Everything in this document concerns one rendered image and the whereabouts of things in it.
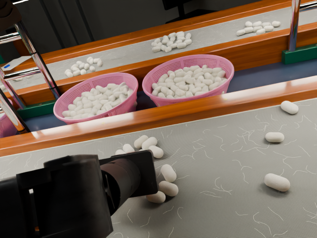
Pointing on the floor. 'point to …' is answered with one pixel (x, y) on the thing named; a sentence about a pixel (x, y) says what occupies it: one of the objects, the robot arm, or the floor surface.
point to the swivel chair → (183, 10)
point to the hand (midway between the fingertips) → (136, 167)
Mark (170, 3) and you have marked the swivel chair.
